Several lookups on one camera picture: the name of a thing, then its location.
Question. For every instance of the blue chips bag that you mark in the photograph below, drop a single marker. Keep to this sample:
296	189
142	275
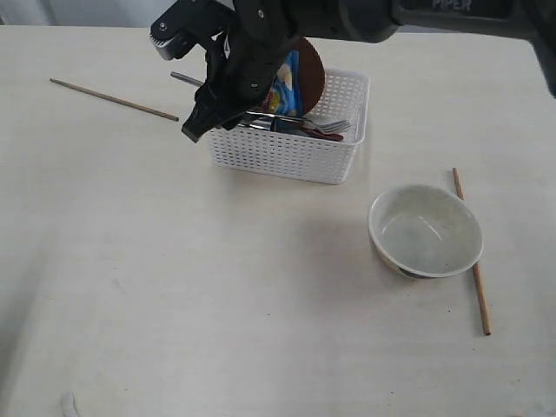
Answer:
284	96

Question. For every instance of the white perforated plastic basket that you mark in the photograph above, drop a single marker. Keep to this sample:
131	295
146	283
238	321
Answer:
345	97

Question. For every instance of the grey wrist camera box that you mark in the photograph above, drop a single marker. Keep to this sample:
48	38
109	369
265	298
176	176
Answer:
188	23

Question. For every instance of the red-brown wooden spoon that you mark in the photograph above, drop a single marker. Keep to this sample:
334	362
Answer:
331	132

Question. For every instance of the white floral ceramic bowl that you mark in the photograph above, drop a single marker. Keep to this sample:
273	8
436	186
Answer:
424	232

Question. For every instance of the silver metal cup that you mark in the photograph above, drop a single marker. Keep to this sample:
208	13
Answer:
267	123

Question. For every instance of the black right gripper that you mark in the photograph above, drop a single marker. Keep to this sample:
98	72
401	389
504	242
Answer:
241	70

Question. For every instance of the silver metal fork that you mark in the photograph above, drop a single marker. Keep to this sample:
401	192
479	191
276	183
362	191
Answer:
298	119

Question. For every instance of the brown round wooden plate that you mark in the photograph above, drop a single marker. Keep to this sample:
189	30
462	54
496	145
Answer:
311	74

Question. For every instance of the silver metal knife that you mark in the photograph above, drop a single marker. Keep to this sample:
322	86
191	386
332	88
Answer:
186	79

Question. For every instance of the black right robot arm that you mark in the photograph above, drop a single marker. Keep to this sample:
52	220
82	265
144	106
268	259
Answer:
376	21

